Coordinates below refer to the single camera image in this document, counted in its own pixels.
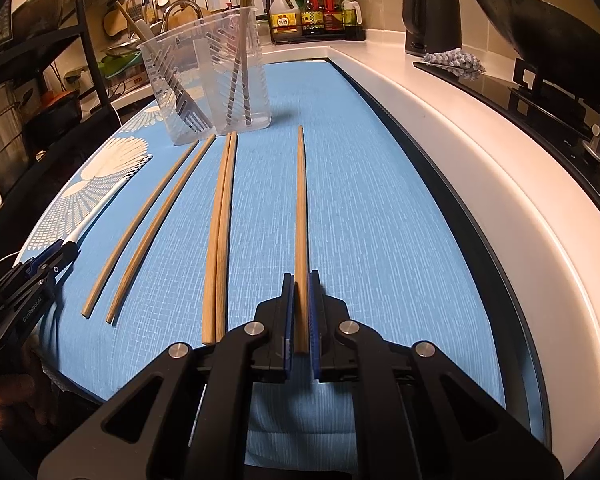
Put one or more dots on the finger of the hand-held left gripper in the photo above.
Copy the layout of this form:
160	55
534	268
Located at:
62	262
42	257

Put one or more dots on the middle pair wooden chopsticks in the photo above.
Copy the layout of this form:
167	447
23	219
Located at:
218	210

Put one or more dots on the small wooden cutting board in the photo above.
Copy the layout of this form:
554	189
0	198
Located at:
112	22

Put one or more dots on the left pair wooden chopsticks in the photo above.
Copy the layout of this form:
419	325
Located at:
155	205

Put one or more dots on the black metal shelf rack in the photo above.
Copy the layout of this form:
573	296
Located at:
87	50

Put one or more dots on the clear plastic utensil holder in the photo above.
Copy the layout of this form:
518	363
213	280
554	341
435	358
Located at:
210	85

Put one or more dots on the black glass cooktop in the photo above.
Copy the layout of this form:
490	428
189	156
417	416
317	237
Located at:
530	125

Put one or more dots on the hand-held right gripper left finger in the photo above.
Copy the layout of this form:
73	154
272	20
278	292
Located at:
289	330

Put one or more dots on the person's left hand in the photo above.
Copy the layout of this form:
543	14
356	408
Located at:
10	402

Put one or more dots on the large yellow-label jug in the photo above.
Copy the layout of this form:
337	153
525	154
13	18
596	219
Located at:
284	20

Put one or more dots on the black condiment rack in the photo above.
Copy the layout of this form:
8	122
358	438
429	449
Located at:
360	10

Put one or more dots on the green plastic basin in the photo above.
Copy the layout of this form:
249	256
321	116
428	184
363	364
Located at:
117	67

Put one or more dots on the pair wooden chopsticks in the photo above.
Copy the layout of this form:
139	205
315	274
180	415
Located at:
218	210
155	205

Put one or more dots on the blue patterned mat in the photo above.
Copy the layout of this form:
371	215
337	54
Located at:
380	260

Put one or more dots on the black wok burner grate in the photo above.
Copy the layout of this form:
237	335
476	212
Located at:
525	72

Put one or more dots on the red sauce bottle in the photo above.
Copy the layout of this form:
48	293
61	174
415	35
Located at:
332	15

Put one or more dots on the blue grey knitted cloth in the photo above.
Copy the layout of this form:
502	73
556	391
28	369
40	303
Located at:
455	62

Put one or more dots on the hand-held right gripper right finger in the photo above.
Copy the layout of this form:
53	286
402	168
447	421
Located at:
316	330

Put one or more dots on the dark mixing bowl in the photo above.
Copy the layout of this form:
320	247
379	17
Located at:
37	12

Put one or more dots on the stainless steel stockpot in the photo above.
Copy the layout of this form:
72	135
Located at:
0	135

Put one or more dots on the red-capped sauce bottle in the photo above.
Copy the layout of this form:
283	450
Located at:
311	15

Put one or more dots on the black electric kettle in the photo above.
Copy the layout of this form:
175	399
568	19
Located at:
430	10

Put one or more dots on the chrome kitchen faucet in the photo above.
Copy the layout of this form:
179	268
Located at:
180	6

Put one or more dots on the silver stove knob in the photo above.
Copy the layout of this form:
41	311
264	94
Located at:
597	147

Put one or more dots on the large wooden cutting board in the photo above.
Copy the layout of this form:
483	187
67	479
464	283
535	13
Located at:
202	12

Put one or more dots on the hanging metal grater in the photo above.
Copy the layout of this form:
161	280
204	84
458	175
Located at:
136	11

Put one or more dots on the orange lidded pot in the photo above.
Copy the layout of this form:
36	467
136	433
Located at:
55	110

